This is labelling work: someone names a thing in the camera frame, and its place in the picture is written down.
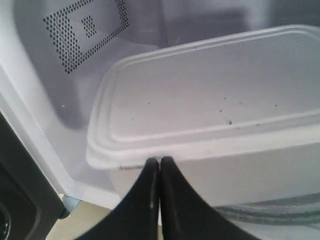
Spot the white Midea microwave oven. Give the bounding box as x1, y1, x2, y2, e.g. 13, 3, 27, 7
0, 0, 320, 209

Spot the grey lidded food container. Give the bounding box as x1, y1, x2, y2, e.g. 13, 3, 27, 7
86, 25, 320, 206

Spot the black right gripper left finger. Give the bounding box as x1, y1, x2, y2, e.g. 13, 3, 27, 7
77, 158, 159, 240

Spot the white microwave door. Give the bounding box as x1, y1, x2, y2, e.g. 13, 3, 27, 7
0, 115, 69, 240

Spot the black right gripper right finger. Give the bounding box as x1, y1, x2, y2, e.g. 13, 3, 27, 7
159, 156, 253, 240

